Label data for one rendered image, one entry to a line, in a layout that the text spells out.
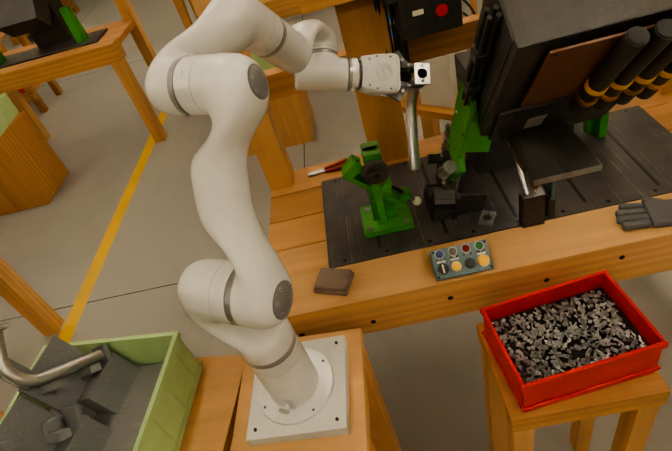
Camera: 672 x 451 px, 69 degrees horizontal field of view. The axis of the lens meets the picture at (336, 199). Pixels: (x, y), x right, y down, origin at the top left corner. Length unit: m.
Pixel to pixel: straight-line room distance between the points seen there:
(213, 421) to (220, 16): 0.98
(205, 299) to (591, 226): 1.01
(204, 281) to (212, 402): 0.56
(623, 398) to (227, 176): 0.96
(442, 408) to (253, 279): 1.40
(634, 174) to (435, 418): 1.16
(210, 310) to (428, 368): 1.42
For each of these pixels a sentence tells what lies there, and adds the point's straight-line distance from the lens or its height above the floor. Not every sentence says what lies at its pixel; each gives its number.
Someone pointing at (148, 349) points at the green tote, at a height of 0.91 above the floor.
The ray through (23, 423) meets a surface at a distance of 1.43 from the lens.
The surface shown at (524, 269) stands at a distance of 1.36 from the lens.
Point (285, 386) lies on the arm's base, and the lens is 1.13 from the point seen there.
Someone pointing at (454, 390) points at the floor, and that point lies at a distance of 2.17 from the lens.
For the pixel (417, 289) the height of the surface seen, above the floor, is 0.90.
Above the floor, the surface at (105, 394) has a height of 0.90.
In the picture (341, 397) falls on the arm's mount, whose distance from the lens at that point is 1.20.
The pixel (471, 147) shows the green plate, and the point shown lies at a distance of 1.35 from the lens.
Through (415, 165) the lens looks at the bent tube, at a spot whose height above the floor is 1.11.
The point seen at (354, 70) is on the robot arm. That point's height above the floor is 1.40.
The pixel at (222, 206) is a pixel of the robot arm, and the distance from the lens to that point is 0.86.
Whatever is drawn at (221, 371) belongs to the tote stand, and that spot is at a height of 0.79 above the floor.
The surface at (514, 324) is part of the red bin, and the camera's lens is 1.26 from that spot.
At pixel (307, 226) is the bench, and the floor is 0.88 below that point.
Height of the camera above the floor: 1.92
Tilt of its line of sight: 39 degrees down
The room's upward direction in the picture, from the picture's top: 18 degrees counter-clockwise
